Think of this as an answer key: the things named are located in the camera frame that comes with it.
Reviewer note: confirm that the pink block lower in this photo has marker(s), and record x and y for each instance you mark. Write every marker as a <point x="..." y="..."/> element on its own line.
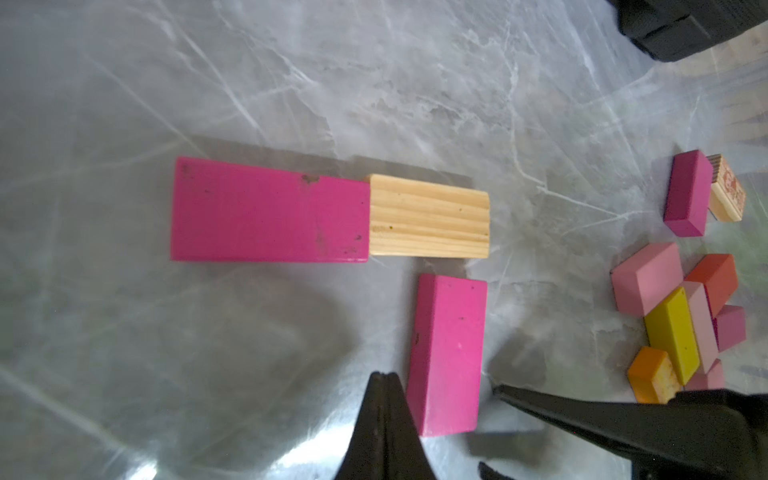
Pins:
<point x="713" y="379"/>

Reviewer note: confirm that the light pink block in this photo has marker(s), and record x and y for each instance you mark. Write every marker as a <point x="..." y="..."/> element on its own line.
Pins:
<point x="646" y="278"/>
<point x="702" y="324"/>

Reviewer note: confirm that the red block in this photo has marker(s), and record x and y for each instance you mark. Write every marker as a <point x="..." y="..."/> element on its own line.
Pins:
<point x="717" y="273"/>

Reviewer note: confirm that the magenta block top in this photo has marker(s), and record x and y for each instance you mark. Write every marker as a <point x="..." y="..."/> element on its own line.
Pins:
<point x="687" y="203"/>

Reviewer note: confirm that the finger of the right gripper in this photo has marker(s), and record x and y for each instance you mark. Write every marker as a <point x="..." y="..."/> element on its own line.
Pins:
<point x="705" y="434"/>

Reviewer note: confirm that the magenta block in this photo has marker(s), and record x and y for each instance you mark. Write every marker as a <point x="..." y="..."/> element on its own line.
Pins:
<point x="687" y="203"/>
<point x="224" y="212"/>
<point x="444" y="379"/>
<point x="730" y="327"/>

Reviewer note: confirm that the black plastic tool case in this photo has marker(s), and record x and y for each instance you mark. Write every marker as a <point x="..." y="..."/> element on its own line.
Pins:
<point x="669" y="31"/>

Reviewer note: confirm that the yellow block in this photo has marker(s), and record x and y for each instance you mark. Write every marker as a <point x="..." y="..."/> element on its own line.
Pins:
<point x="669" y="328"/>

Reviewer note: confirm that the monkey picture wood block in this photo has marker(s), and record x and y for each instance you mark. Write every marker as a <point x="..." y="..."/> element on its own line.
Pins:
<point x="727" y="196"/>

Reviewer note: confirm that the natural wood block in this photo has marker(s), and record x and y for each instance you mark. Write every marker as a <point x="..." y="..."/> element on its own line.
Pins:
<point x="414" y="218"/>

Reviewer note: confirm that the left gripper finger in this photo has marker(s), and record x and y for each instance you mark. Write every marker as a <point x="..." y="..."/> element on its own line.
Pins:
<point x="385" y="443"/>

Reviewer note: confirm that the orange block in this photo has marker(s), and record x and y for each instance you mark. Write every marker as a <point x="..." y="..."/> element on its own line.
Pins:
<point x="652" y="377"/>

